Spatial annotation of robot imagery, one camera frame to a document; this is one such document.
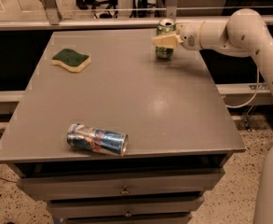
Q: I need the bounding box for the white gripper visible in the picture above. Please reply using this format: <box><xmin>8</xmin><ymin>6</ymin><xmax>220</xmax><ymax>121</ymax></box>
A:
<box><xmin>153</xmin><ymin>21</ymin><xmax>203</xmax><ymax>50</ymax></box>

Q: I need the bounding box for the green soda can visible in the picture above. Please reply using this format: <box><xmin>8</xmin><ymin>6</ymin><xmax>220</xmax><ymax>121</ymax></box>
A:
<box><xmin>156</xmin><ymin>18</ymin><xmax>176</xmax><ymax>59</ymax></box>

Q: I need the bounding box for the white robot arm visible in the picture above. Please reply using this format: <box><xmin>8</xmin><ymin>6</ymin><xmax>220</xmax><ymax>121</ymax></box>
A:
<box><xmin>153</xmin><ymin>8</ymin><xmax>273</xmax><ymax>224</ymax></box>

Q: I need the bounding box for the silver blue redbull can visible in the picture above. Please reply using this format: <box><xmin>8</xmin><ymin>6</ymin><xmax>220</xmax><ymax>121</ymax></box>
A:
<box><xmin>67</xmin><ymin>123</ymin><xmax>128</xmax><ymax>156</ymax></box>

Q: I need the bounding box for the green yellow sponge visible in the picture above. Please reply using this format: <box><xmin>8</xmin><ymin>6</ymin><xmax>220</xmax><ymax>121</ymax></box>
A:
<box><xmin>51</xmin><ymin>49</ymin><xmax>91</xmax><ymax>73</ymax></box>

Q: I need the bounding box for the grey drawer cabinet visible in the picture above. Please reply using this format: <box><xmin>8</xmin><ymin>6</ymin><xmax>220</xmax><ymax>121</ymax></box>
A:
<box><xmin>0</xmin><ymin>29</ymin><xmax>244</xmax><ymax>224</ymax></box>

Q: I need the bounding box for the top drawer brass knob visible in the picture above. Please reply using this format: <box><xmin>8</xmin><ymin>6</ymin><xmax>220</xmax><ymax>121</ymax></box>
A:
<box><xmin>121</xmin><ymin>188</ymin><xmax>130</xmax><ymax>196</ymax></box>

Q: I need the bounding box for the drawer brass knob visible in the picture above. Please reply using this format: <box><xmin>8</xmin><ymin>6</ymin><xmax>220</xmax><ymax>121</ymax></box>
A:
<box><xmin>121</xmin><ymin>188</ymin><xmax>130</xmax><ymax>196</ymax></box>
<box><xmin>124</xmin><ymin>211</ymin><xmax>132</xmax><ymax>217</ymax></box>

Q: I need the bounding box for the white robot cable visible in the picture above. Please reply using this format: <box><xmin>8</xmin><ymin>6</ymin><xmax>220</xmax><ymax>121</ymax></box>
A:
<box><xmin>225</xmin><ymin>66</ymin><xmax>261</xmax><ymax>110</ymax></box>

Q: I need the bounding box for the metal window rail frame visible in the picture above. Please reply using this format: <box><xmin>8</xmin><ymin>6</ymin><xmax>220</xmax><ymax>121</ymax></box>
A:
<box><xmin>0</xmin><ymin>0</ymin><xmax>273</xmax><ymax>31</ymax></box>

